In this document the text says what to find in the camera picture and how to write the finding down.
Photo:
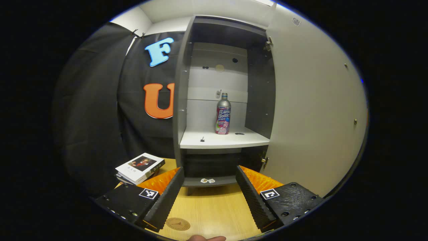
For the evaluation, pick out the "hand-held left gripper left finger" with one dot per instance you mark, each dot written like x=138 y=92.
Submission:
x=167 y=201

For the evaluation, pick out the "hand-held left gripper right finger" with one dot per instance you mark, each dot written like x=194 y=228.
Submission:
x=254 y=201

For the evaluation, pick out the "round brown coaster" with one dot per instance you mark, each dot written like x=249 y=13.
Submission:
x=178 y=224

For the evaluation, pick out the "silver bottle with pink label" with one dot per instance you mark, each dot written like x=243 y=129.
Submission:
x=223 y=113

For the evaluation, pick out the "grey cabinet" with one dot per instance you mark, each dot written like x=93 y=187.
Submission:
x=182 y=83

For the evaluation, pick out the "light grey cabinet door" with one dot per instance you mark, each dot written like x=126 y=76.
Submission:
x=317 y=100

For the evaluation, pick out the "metal door hinge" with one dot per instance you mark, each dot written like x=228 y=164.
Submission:
x=264 y=162
x=268 y=43

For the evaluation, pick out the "white cabinet shelf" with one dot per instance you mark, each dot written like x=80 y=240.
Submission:
x=220 y=140

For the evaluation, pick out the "white book with portrait cover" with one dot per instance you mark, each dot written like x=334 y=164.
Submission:
x=140 y=167

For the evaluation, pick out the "thin white book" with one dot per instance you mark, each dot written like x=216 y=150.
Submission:
x=123 y=179

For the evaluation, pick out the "black backdrop cloth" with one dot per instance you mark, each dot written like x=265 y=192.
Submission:
x=93 y=100

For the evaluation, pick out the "ceiling light panel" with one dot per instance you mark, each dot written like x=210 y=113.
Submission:
x=264 y=2

